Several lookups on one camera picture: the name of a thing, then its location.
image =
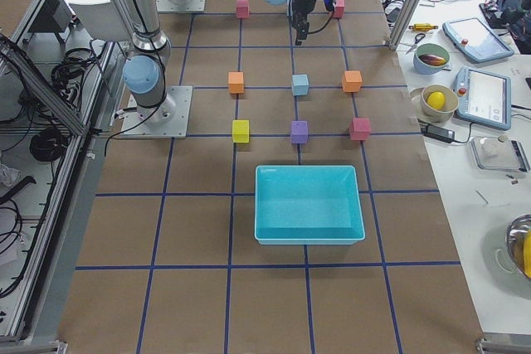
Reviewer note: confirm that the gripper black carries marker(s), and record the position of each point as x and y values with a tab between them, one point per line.
300	6

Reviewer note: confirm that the light blue block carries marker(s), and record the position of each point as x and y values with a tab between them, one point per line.
300	85

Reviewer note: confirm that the pink block left front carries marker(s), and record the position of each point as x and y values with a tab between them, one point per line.
339	7

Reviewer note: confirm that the pink block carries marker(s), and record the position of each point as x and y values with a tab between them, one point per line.
339	7
359	129
242	9

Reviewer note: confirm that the pink block left back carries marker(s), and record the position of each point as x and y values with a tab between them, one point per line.
242	9

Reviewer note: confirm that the orange block right front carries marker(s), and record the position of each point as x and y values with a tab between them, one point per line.
352	81

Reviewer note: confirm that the orange block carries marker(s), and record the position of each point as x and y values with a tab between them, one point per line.
235	82
352	81

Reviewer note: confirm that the orange block right back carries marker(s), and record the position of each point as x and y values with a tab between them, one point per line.
235	82

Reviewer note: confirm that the purple block right side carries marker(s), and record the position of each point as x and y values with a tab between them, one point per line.
299	132

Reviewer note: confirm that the yellow block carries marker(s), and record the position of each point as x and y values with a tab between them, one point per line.
240	131

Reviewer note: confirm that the pink block right front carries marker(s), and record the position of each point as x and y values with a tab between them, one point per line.
359	129

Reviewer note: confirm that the scissors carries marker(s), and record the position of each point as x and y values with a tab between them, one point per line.
417	39

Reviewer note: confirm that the brass cylinder tool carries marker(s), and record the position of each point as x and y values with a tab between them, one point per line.
423	27

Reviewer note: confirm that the blue bowl with fruit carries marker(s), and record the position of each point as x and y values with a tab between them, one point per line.
430	58

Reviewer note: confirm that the beige bowl with lemon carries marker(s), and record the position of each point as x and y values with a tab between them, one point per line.
437	103

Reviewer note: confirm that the cyan tray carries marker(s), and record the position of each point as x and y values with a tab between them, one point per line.
307	205

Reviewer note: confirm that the blue teach pendant far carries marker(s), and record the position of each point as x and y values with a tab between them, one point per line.
476	40

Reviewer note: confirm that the blue teach pendant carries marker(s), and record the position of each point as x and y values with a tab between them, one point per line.
476	40
484	98

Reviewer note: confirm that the black power brick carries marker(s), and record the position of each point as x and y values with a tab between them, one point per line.
438	133

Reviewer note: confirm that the blue teach pendant near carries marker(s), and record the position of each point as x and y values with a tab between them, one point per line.
484	98

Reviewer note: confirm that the digital scale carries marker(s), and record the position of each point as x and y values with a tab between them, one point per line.
499	154

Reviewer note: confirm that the metal bowl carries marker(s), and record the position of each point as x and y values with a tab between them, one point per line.
514	256

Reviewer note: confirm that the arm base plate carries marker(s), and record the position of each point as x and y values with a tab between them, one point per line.
169	121
181	6

